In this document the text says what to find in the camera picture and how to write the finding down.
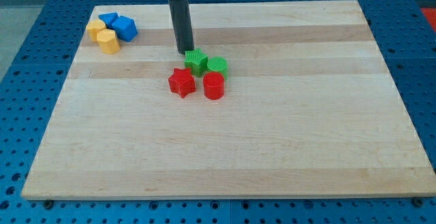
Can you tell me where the light wooden board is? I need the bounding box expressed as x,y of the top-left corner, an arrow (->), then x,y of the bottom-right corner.
21,0 -> 435,200

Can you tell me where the yellow block rear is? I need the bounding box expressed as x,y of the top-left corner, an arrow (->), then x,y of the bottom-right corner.
86,19 -> 106,42

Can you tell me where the red cylinder block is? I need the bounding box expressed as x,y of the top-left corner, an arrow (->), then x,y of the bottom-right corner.
203,71 -> 225,100

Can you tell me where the blue flat block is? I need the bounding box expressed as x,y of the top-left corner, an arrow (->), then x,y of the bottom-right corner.
98,12 -> 119,29

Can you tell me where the yellow block front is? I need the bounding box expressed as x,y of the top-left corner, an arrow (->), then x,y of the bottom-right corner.
97,29 -> 121,54

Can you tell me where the yellow block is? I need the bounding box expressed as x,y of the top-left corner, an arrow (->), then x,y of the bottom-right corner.
86,19 -> 106,42
97,29 -> 121,54

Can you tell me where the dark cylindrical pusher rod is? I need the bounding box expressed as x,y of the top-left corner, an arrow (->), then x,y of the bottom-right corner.
169,0 -> 194,54

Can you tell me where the green cylinder block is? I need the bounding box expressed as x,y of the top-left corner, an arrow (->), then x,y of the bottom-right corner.
207,57 -> 228,80

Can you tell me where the green star block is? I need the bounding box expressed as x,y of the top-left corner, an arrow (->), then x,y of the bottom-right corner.
184,48 -> 208,77

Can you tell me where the blue cube block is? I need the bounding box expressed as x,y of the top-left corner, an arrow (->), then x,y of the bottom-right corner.
112,16 -> 138,42

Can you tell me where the red star block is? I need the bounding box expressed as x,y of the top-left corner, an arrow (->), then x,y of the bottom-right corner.
168,68 -> 196,98

